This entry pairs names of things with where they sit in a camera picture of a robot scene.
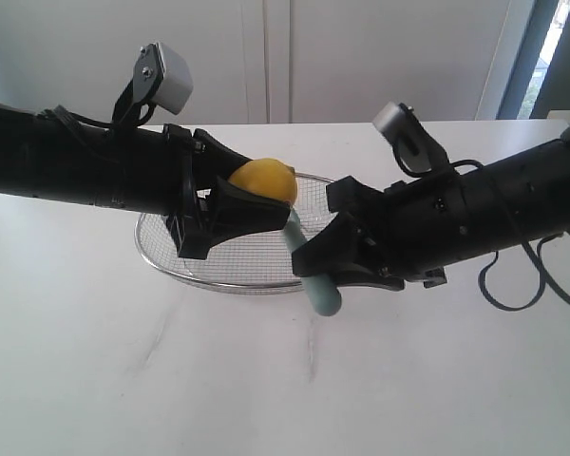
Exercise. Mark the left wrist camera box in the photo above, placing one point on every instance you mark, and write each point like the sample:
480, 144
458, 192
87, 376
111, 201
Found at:
160, 78

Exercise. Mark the oval steel mesh basket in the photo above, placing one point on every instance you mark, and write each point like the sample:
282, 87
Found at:
258, 264

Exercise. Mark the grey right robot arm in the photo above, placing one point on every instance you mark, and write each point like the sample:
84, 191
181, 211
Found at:
520, 198

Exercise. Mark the yellow lemon with sticker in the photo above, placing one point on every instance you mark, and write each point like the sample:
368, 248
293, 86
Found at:
269, 178

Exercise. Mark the teal handled vegetable peeler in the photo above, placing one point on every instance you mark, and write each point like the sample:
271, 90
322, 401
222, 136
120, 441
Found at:
322, 293

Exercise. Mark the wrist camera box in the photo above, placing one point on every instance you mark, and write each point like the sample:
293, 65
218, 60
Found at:
416, 152
160, 78

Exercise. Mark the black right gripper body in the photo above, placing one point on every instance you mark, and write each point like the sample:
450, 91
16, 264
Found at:
425, 227

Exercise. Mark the white cabinet doors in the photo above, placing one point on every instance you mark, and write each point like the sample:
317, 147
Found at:
256, 62

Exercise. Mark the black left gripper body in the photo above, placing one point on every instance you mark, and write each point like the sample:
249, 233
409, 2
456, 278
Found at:
169, 173

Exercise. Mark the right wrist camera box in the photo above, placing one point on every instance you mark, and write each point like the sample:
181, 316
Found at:
416, 152

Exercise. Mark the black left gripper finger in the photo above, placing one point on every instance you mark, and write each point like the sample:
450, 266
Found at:
233, 213

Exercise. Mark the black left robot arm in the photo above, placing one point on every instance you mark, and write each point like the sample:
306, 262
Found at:
53, 156

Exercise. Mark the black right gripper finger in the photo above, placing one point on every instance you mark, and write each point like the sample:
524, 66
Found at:
334, 250
350, 195

